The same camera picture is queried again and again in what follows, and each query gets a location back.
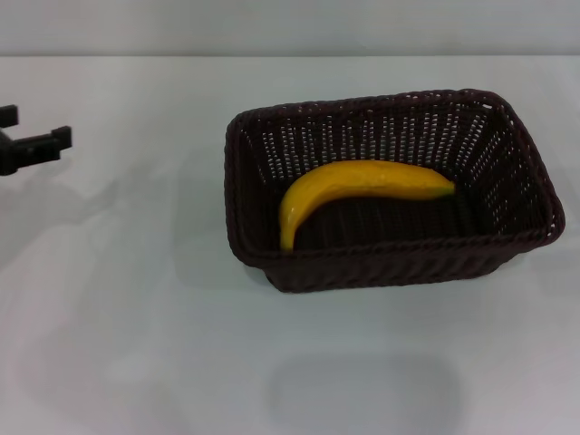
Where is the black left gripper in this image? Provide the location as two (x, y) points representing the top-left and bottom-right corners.
(0, 104), (73, 177)

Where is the yellow banana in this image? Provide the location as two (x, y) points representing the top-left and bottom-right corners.
(278, 159), (457, 253)

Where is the dark brown woven basket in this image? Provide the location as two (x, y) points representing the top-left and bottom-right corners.
(225, 89), (566, 294)

